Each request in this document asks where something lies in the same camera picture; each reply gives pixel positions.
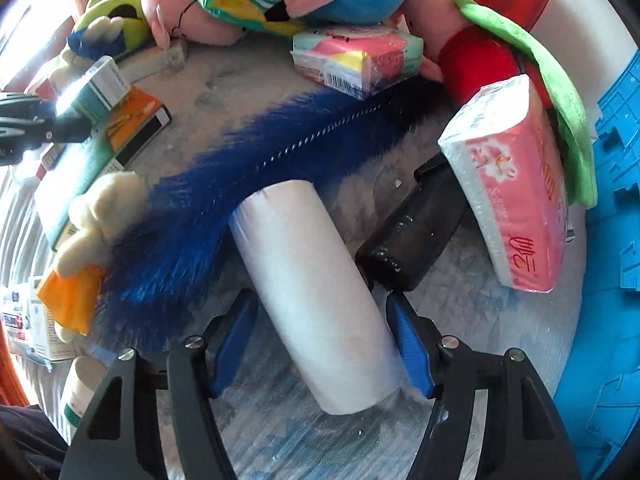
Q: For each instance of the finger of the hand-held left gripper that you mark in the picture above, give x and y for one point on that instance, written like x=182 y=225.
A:
x=60 y=131
x=25 y=106

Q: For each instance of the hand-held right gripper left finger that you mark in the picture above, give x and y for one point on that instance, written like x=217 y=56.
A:
x=231 y=345

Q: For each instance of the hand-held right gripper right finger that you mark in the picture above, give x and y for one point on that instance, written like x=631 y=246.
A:
x=411 y=345

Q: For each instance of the teal white medicine box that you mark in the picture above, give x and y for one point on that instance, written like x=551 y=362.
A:
x=97 y=90

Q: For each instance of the white paper roll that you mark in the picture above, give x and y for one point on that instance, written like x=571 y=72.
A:
x=310 y=290

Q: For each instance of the blue plastic crate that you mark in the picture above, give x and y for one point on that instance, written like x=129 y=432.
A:
x=610 y=260

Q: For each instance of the green white box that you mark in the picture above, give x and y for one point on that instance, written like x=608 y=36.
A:
x=75 y=180

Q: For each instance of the orange box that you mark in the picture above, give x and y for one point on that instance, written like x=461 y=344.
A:
x=140 y=125

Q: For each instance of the cream plush yellow cloth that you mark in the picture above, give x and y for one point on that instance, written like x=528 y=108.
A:
x=100 y=220

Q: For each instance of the black bag roll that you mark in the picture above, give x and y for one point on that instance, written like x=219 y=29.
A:
x=415 y=230

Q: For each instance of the green frog plush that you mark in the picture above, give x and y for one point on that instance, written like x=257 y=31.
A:
x=120 y=20

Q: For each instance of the blue duster brush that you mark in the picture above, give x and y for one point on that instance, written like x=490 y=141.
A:
x=200 y=185

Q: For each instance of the white medicine bottle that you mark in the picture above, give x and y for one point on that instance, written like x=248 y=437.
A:
x=82 y=390

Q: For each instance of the pink pig plush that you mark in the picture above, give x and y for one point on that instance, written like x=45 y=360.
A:
x=200 y=20

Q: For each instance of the small pink tissue pack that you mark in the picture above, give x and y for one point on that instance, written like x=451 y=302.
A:
x=520 y=185

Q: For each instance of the white medicine boxes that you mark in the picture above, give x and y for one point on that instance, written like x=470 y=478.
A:
x=35 y=325

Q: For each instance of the dark cloth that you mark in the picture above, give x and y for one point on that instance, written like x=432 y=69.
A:
x=25 y=445

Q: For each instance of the pig plush red dress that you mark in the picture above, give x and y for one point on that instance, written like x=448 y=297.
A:
x=475 y=60

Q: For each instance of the pink sanitary pad pack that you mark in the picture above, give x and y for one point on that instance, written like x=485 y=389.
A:
x=350 y=57

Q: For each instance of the green plush toy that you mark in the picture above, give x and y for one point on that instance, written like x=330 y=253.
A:
x=555 y=85

